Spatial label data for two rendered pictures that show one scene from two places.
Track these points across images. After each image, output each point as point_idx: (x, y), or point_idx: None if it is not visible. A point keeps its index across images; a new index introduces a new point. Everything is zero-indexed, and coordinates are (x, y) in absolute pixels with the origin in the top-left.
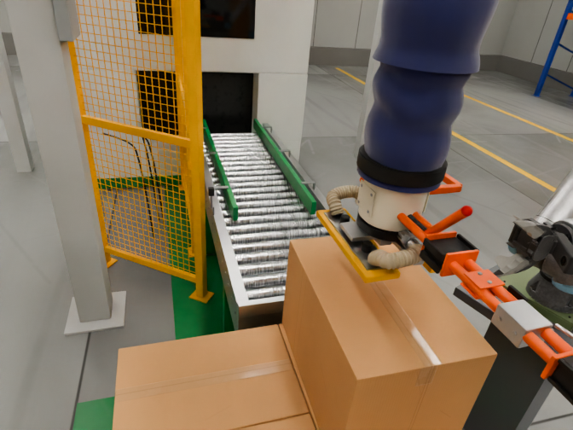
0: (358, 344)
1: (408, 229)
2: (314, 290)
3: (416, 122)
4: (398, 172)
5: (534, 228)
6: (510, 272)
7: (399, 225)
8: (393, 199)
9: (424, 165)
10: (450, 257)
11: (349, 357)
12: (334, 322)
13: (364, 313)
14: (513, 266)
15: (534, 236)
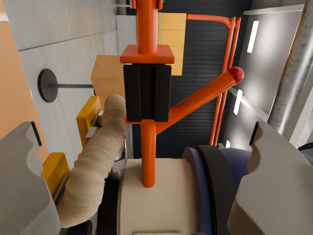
0: (10, 74)
1: (124, 176)
2: (46, 148)
3: None
4: (211, 145)
5: (296, 166)
6: (6, 146)
7: (134, 164)
8: (172, 159)
9: (234, 156)
10: (165, 45)
11: (17, 54)
12: (30, 104)
13: (6, 131)
14: (30, 165)
15: (250, 192)
